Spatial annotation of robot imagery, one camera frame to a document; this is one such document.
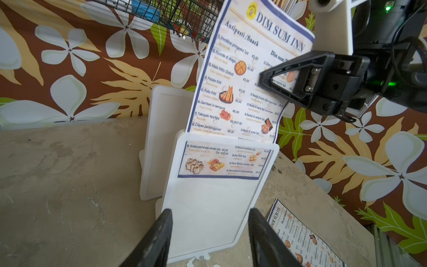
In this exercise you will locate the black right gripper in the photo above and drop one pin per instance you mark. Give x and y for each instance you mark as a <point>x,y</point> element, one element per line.
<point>325,80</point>

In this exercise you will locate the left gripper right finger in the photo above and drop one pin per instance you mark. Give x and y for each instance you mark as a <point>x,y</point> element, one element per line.
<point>267,248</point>

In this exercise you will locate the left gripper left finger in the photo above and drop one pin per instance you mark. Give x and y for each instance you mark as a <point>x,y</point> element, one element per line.
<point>153,249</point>

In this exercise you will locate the dim sum menu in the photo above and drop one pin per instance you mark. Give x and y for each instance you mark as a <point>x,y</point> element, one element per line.
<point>230,106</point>
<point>307,247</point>

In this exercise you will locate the white menu holder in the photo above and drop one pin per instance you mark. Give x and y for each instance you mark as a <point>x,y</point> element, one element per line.
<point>213,183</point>
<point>168,114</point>

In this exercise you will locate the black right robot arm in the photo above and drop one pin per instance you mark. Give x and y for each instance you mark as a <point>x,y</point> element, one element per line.
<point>361,49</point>

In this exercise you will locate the blue object in basket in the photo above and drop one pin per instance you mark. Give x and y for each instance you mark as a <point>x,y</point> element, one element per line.
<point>145,11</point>

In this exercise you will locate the black wire basket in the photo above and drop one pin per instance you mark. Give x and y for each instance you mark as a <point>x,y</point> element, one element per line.
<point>192,18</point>

